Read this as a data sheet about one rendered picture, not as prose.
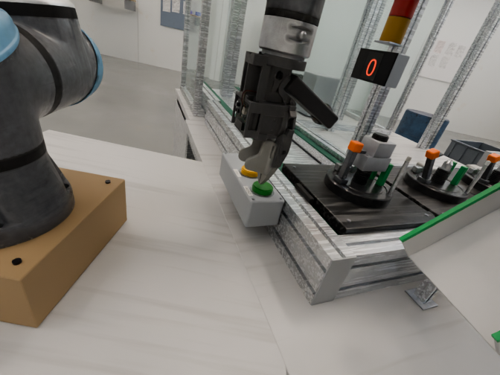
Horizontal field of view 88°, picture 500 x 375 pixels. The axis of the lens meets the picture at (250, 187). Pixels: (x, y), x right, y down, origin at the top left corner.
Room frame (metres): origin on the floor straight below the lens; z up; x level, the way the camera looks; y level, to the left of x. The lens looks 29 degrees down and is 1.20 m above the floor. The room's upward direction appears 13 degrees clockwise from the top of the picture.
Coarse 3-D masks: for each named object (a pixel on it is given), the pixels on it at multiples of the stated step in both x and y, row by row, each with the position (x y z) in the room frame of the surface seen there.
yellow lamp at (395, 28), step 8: (392, 16) 0.72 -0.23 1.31; (400, 16) 0.71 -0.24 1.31; (392, 24) 0.71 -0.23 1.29; (400, 24) 0.71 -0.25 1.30; (408, 24) 0.71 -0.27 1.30; (384, 32) 0.72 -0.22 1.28; (392, 32) 0.71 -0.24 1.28; (400, 32) 0.71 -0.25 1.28; (384, 40) 0.72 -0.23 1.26; (392, 40) 0.71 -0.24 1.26; (400, 40) 0.71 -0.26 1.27
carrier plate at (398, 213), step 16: (288, 176) 0.53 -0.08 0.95; (304, 176) 0.51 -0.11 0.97; (320, 176) 0.53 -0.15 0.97; (320, 192) 0.46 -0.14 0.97; (320, 208) 0.41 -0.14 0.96; (336, 208) 0.41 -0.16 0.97; (352, 208) 0.42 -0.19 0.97; (368, 208) 0.43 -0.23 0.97; (384, 208) 0.45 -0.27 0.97; (400, 208) 0.46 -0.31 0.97; (416, 208) 0.48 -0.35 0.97; (336, 224) 0.37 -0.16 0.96; (352, 224) 0.37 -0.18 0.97; (368, 224) 0.38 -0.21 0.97; (384, 224) 0.39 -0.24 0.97; (400, 224) 0.40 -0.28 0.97; (416, 224) 0.42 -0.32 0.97
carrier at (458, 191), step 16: (448, 160) 0.62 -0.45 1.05; (416, 176) 0.62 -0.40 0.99; (432, 176) 0.62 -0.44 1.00; (448, 176) 0.61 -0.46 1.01; (480, 176) 0.58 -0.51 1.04; (400, 192) 0.56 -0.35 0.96; (416, 192) 0.57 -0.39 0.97; (432, 192) 0.56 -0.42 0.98; (448, 192) 0.57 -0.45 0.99; (464, 192) 0.58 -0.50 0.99; (432, 208) 0.50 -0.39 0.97; (448, 208) 0.52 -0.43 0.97
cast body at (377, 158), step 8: (368, 136) 0.51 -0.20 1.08; (376, 136) 0.50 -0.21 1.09; (384, 136) 0.50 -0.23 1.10; (368, 144) 0.50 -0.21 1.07; (376, 144) 0.48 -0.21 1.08; (384, 144) 0.49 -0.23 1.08; (392, 144) 0.50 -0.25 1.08; (368, 152) 0.49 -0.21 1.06; (376, 152) 0.48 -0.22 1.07; (384, 152) 0.49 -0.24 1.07; (392, 152) 0.50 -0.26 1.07; (360, 160) 0.49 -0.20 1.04; (368, 160) 0.48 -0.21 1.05; (376, 160) 0.49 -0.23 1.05; (384, 160) 0.49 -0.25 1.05; (360, 168) 0.48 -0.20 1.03; (368, 168) 0.48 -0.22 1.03; (376, 168) 0.49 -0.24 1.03; (384, 168) 0.50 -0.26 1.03
